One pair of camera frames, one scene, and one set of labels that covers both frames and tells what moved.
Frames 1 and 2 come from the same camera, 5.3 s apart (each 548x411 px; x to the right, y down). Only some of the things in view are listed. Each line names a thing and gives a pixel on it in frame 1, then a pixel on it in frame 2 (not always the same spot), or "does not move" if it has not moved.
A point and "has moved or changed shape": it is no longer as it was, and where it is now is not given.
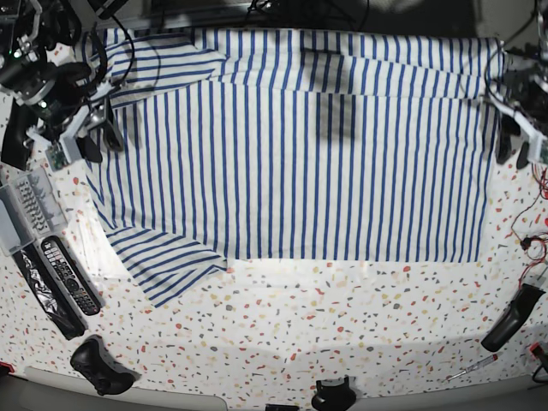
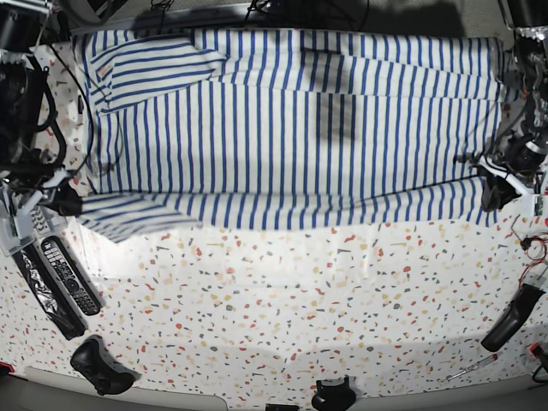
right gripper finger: (506, 128) → (497, 191)
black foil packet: (47, 291) does not move
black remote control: (54, 249) does not move
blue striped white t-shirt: (315, 145) has moved or changed shape
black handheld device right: (514, 318) does not move
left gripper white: (71, 146) → (15, 230)
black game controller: (93, 361) does not move
